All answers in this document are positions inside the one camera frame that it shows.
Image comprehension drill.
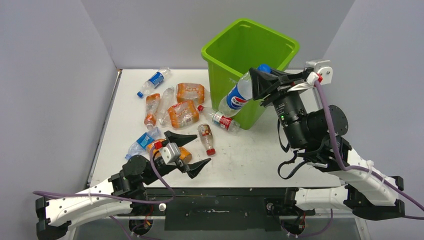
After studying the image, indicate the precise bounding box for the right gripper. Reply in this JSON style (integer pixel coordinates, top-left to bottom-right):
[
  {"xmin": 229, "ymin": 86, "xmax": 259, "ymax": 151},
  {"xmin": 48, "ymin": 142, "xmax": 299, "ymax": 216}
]
[{"xmin": 249, "ymin": 66, "xmax": 310, "ymax": 149}]

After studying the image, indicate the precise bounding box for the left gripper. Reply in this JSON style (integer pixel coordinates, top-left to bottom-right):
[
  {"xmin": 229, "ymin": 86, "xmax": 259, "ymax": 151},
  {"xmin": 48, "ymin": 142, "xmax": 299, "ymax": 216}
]
[{"xmin": 142, "ymin": 132, "xmax": 211, "ymax": 185}]

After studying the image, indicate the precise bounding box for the orange juice bottle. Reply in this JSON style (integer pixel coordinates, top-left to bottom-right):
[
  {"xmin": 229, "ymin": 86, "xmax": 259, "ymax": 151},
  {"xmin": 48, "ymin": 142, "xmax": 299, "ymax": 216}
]
[
  {"xmin": 178, "ymin": 147, "xmax": 193, "ymax": 164},
  {"xmin": 145, "ymin": 138, "xmax": 164, "ymax": 157}
]

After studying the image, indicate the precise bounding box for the pepsi bottle blue cap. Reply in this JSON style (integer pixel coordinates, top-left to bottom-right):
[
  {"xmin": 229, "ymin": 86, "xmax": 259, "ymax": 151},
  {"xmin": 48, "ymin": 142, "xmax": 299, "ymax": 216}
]
[{"xmin": 218, "ymin": 71, "xmax": 253, "ymax": 117}]

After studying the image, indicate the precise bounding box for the brown label red cap bottle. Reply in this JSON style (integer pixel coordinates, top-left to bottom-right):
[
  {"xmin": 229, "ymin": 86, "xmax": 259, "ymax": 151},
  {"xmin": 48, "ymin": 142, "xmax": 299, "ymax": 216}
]
[{"xmin": 197, "ymin": 123, "xmax": 216, "ymax": 156}]

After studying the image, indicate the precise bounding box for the crushed blue label bottle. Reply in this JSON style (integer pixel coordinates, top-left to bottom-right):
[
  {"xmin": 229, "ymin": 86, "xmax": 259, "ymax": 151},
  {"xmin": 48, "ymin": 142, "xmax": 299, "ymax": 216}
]
[{"xmin": 124, "ymin": 127, "xmax": 162, "ymax": 160}]

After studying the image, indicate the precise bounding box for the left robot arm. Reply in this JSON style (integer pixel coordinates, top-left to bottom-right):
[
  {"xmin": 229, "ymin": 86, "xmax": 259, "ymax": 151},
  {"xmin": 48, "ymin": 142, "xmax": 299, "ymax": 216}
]
[{"xmin": 33, "ymin": 131, "xmax": 211, "ymax": 240}]

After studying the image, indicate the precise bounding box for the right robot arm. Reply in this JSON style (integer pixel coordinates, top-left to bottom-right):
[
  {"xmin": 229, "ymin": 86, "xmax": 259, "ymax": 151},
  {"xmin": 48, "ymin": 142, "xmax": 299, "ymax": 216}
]
[{"xmin": 249, "ymin": 67, "xmax": 406, "ymax": 221}]

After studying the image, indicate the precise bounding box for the green plastic bin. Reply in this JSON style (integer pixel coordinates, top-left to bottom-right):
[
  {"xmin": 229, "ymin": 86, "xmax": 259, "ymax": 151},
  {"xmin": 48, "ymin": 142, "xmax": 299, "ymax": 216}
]
[{"xmin": 201, "ymin": 18, "xmax": 300, "ymax": 109}]

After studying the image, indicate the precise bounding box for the red label bottle by bin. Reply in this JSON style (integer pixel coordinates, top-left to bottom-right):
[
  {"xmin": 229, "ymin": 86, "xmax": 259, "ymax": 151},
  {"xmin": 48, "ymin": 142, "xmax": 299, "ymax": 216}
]
[{"xmin": 197, "ymin": 105, "xmax": 241, "ymax": 134}]

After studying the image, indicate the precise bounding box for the orange crushed bottle middle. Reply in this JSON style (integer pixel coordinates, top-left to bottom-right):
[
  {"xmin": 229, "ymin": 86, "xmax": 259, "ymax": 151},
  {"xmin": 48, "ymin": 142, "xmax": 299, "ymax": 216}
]
[{"xmin": 166, "ymin": 100, "xmax": 200, "ymax": 129}]

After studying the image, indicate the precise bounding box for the orange crushed bottle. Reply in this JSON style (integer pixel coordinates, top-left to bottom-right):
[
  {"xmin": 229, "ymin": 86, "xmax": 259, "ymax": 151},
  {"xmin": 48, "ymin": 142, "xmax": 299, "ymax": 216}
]
[
  {"xmin": 175, "ymin": 82, "xmax": 206, "ymax": 105},
  {"xmin": 166, "ymin": 100, "xmax": 200, "ymax": 129}
]

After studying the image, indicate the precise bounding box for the clear bottle no label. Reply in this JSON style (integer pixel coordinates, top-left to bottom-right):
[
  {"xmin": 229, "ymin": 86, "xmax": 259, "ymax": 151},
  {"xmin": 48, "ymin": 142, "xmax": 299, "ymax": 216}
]
[{"xmin": 157, "ymin": 86, "xmax": 175, "ymax": 126}]

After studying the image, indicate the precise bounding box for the orange crushed bottle top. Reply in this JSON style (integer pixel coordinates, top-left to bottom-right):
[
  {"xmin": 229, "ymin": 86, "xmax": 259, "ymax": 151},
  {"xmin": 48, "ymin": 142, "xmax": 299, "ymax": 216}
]
[{"xmin": 175, "ymin": 82, "xmax": 206, "ymax": 105}]

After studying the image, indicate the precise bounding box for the small orange label bottle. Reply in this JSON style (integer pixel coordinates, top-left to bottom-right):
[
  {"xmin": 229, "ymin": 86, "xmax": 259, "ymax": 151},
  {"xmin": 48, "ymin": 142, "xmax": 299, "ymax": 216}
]
[{"xmin": 144, "ymin": 93, "xmax": 161, "ymax": 130}]

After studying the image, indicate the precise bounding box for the blue label bottle far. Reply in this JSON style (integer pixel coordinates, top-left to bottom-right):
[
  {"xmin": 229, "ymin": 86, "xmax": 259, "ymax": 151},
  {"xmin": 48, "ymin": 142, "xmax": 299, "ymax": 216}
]
[{"xmin": 136, "ymin": 67, "xmax": 172, "ymax": 98}]

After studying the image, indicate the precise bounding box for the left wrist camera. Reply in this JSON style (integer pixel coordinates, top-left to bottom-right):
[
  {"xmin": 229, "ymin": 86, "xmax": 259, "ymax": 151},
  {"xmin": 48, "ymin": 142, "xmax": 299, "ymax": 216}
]
[{"xmin": 156, "ymin": 142, "xmax": 180, "ymax": 163}]

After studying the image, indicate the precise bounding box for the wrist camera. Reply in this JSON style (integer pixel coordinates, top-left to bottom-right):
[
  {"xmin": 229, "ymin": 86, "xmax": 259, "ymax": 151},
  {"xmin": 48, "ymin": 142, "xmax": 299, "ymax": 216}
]
[
  {"xmin": 288, "ymin": 59, "xmax": 334, "ymax": 92},
  {"xmin": 156, "ymin": 142, "xmax": 180, "ymax": 163}
]

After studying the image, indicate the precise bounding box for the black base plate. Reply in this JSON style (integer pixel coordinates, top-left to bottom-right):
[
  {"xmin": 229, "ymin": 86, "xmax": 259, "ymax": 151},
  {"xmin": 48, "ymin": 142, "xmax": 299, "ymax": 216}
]
[{"xmin": 116, "ymin": 187, "xmax": 329, "ymax": 231}]

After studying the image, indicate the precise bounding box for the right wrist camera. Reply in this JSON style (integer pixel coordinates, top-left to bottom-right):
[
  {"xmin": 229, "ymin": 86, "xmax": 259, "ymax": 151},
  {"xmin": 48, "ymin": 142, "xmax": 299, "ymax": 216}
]
[{"xmin": 288, "ymin": 59, "xmax": 334, "ymax": 92}]

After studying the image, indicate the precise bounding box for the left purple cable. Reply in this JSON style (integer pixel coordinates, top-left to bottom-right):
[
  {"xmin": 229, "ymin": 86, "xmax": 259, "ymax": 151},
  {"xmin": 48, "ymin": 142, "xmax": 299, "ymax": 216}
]
[{"xmin": 32, "ymin": 145, "xmax": 176, "ymax": 240}]

